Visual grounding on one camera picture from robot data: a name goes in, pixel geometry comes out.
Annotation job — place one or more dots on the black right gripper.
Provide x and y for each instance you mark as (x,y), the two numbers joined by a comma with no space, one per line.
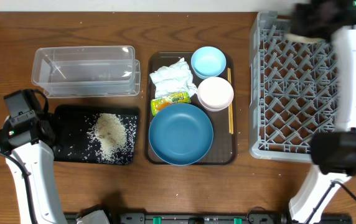
(304,23)

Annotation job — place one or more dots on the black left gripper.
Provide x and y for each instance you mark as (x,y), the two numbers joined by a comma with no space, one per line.
(45,122)

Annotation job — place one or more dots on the pile of rice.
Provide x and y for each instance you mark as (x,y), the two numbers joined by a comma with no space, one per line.
(111,135)

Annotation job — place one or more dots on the light blue bowl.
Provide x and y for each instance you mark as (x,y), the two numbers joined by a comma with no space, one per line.
(208,62)

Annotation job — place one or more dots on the dark blue plate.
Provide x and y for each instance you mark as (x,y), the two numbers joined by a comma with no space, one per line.
(181,134)

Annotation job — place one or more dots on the beige cup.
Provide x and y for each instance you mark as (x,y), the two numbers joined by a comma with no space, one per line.
(302,39)

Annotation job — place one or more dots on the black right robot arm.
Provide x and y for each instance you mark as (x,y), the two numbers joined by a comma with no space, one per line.
(333,155)

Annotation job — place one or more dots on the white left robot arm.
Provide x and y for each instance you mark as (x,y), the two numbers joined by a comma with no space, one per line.
(30,144)

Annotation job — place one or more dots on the grey dishwasher rack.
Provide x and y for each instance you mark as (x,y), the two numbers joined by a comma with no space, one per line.
(293,91)

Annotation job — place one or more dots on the black waste tray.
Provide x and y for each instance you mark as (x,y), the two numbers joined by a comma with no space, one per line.
(75,137)

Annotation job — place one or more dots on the wooden chopstick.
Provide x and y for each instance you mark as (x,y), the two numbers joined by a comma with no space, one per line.
(230,108)
(229,97)

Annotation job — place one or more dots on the clear plastic bin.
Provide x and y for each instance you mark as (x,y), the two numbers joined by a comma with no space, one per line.
(87,71)

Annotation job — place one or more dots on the yellow snack wrapper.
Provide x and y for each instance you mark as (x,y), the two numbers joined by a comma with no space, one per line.
(160,103)

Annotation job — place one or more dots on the crumpled white napkin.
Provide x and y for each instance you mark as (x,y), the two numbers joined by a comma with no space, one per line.
(172,79)

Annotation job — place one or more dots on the brown serving tray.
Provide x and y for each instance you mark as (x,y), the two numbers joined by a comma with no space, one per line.
(224,148)

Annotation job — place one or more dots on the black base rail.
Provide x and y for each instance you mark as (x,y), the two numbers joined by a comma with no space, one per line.
(140,218)

